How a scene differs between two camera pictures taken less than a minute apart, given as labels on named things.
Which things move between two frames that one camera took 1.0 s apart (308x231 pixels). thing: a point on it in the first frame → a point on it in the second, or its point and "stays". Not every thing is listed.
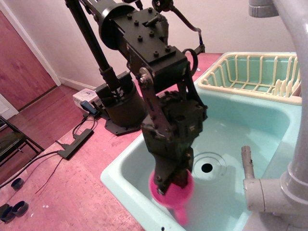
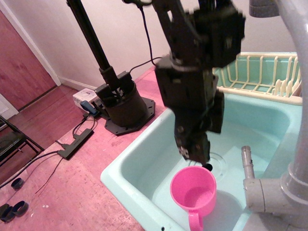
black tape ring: [17, 184] stays
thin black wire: [50, 177] stays
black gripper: [170, 142] → [191, 94]
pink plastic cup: [175, 197] → [194, 188]
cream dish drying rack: [273, 76] stays
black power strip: [69, 149] stays
